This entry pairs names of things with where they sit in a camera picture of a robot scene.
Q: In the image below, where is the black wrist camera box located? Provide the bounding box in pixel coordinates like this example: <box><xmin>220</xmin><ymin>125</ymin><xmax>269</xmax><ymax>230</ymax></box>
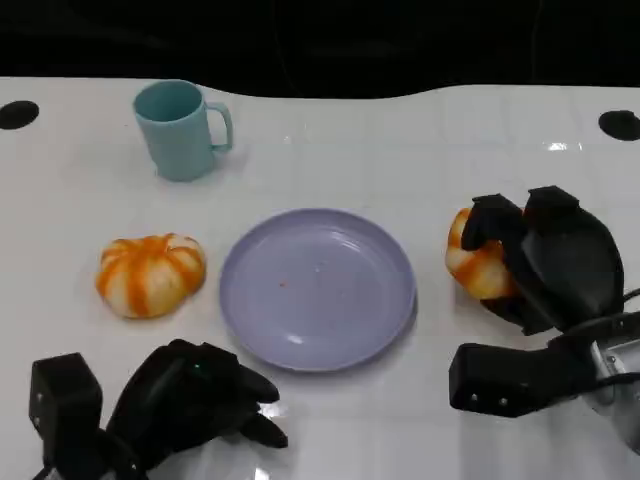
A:
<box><xmin>448</xmin><ymin>327</ymin><xmax>599</xmax><ymax>419</ymax></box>
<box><xmin>29</xmin><ymin>352</ymin><xmax>104</xmax><ymax>469</ymax></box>

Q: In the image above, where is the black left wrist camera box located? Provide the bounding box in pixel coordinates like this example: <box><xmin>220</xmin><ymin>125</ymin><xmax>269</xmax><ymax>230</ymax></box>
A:
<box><xmin>29</xmin><ymin>352</ymin><xmax>104</xmax><ymax>469</ymax></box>

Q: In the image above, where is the pale green mug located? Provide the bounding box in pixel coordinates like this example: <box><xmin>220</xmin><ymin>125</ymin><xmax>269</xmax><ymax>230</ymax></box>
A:
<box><xmin>132</xmin><ymin>79</ymin><xmax>235</xmax><ymax>183</ymax></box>

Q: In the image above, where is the lilac plate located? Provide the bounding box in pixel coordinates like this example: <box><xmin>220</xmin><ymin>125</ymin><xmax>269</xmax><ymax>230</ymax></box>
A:
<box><xmin>218</xmin><ymin>207</ymin><xmax>418</xmax><ymax>372</ymax></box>

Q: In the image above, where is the black curtain backdrop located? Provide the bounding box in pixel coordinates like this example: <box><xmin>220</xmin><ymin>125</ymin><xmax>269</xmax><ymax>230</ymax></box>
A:
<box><xmin>0</xmin><ymin>0</ymin><xmax>640</xmax><ymax>101</ymax></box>

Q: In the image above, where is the orange and white bread roll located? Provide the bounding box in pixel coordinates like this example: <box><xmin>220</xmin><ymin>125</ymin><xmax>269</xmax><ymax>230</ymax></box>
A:
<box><xmin>446</xmin><ymin>207</ymin><xmax>524</xmax><ymax>301</ymax></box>
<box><xmin>94</xmin><ymin>232</ymin><xmax>208</xmax><ymax>320</ymax></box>

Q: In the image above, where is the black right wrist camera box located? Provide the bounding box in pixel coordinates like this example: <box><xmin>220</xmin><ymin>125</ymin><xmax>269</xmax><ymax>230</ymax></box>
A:
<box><xmin>448</xmin><ymin>327</ymin><xmax>599</xmax><ymax>419</ymax></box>

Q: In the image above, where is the black table cable hole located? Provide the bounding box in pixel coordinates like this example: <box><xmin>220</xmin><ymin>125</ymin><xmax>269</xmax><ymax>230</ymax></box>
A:
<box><xmin>0</xmin><ymin>100</ymin><xmax>40</xmax><ymax>131</ymax></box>
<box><xmin>598</xmin><ymin>109</ymin><xmax>640</xmax><ymax>141</ymax></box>

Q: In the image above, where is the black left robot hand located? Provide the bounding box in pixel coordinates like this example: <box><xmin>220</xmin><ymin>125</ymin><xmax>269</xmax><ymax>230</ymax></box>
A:
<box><xmin>103</xmin><ymin>338</ymin><xmax>290</xmax><ymax>475</ymax></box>

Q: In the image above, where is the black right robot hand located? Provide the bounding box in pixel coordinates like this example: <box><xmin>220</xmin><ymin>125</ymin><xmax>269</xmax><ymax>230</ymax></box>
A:
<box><xmin>459</xmin><ymin>185</ymin><xmax>626</xmax><ymax>337</ymax></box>

